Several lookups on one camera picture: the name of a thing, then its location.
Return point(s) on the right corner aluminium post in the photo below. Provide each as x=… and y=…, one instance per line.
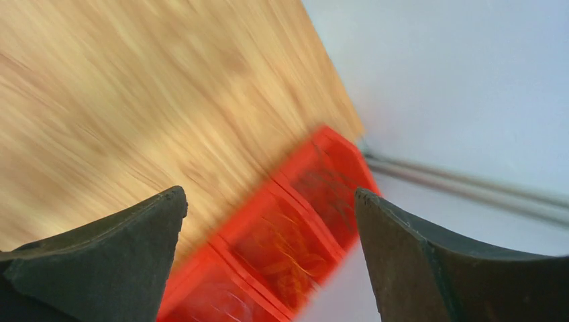
x=532, y=204

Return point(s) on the red plastic bin row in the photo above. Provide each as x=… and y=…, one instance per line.
x=269, y=258

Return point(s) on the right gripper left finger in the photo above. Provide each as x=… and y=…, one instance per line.
x=112, y=269

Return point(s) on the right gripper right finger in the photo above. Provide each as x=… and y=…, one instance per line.
x=420, y=271

